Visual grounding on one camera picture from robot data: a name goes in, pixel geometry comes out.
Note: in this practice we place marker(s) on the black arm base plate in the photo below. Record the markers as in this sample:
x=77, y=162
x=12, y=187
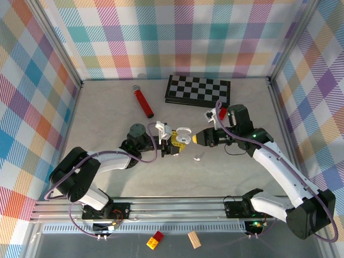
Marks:
x=122, y=211
x=232, y=211

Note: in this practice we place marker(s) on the aluminium table side rail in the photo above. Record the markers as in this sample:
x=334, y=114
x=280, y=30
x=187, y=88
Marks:
x=67, y=139
x=288, y=139

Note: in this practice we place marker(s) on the red toy brick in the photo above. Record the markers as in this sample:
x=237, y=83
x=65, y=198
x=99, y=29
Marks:
x=159, y=235

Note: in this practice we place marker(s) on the pink earbud charging case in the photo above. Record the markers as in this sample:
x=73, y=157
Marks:
x=185, y=135

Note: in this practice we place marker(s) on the red toy microphone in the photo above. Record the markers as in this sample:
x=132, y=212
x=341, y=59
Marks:
x=142, y=103

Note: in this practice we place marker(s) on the folded black chess board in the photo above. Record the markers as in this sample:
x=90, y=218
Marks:
x=197, y=91

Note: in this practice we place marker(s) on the yellow toy brick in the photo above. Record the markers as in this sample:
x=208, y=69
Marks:
x=152, y=243

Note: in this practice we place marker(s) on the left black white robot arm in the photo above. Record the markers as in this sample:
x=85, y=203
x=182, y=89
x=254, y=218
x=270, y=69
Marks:
x=72, y=177

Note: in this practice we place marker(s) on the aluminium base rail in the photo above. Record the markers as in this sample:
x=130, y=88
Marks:
x=174, y=209

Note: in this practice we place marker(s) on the wooden block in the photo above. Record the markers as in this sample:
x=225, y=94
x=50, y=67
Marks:
x=194, y=239

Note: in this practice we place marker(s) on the red rectangular block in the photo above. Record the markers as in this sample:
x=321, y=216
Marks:
x=222, y=113

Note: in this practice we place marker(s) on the aluminium frame post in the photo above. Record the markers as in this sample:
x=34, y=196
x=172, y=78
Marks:
x=293, y=40
x=55, y=40

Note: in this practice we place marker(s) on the small black connector box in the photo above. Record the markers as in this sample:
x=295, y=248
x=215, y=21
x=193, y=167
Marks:
x=255, y=226
x=106, y=228

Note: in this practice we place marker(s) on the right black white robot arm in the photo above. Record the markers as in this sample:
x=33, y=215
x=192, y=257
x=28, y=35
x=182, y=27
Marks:
x=276, y=172

